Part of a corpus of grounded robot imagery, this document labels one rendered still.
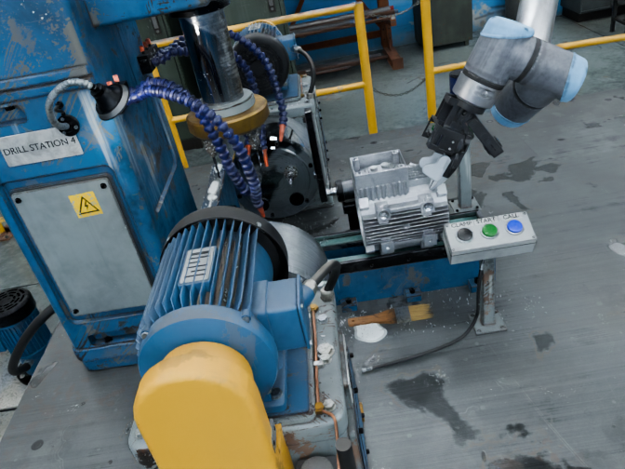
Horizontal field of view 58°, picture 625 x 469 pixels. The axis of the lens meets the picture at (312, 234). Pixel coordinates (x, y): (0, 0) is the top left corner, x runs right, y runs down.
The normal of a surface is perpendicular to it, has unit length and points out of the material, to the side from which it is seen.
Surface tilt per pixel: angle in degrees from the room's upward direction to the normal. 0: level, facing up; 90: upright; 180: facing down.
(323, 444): 90
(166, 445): 90
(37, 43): 90
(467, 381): 0
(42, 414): 0
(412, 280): 90
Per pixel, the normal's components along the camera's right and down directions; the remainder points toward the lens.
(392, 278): 0.04, 0.54
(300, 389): -0.17, -0.83
